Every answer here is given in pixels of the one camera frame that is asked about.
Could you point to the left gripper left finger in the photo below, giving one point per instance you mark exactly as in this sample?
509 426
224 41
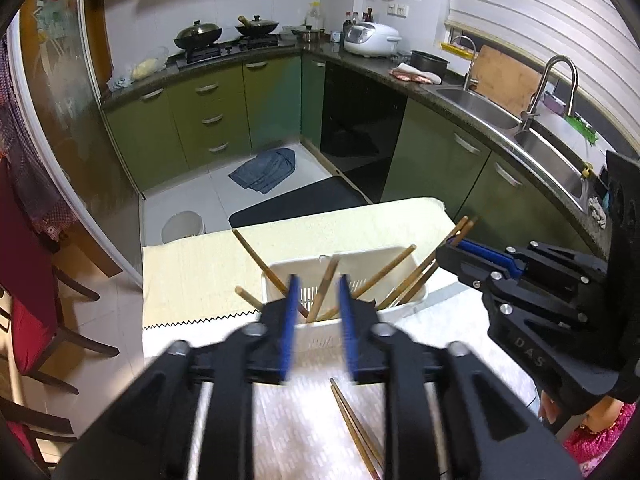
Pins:
190 413

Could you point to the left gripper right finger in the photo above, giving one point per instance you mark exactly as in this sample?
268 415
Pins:
446 414

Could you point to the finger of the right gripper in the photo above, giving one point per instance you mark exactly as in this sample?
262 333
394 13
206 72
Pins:
479 266

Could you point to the wooden chopstick five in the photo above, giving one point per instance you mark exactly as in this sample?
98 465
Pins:
420 269

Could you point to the wooden chopstick four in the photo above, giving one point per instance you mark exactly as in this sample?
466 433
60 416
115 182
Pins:
371 275

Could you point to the wooden chopstick seven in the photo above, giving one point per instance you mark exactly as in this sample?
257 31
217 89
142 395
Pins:
366 445

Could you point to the wooden chopstick three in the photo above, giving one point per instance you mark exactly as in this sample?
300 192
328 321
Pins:
323 288

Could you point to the wooden chopstick two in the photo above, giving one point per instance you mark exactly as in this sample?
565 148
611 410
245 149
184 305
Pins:
250 299

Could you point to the wooden chopstick one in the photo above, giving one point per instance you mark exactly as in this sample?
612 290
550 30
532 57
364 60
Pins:
270 274

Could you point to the person's right hand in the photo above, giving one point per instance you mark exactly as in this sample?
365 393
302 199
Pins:
550 413

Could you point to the steel double sink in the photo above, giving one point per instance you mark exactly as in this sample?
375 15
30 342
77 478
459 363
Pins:
529 141

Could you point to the white patterned tablecloth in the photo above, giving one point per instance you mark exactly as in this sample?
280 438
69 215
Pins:
188 293

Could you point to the black floor mat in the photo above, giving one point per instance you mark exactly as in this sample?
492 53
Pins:
326 195

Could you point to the small steel faucet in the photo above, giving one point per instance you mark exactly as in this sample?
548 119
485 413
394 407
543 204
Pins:
459 50

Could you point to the wooden cutting board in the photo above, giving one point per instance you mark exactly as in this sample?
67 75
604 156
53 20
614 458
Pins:
504 80

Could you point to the black pot on counter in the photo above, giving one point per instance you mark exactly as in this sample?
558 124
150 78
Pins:
428 63

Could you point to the pink cloth on counter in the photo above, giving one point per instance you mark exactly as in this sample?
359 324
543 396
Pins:
408 73

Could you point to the red cushioned wooden chair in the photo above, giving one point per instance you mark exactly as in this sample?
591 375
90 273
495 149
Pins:
31 280

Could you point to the white bowl on floor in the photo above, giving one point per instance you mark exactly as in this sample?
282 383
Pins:
182 225

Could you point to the blue cloth on floor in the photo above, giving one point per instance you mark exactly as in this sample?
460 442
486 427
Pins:
266 170

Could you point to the white rice cooker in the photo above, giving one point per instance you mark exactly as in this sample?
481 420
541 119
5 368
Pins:
372 40

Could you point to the white window blind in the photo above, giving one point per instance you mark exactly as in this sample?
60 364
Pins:
589 32

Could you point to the checkered hanging apron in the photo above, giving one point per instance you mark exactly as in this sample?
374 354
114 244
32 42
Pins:
42 203

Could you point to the small steel pot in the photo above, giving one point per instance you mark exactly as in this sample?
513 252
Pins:
306 34

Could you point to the black wok with lid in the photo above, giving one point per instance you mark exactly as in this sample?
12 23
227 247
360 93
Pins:
198 35

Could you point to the black wok with handle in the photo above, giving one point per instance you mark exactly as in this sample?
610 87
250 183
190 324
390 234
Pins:
255 28

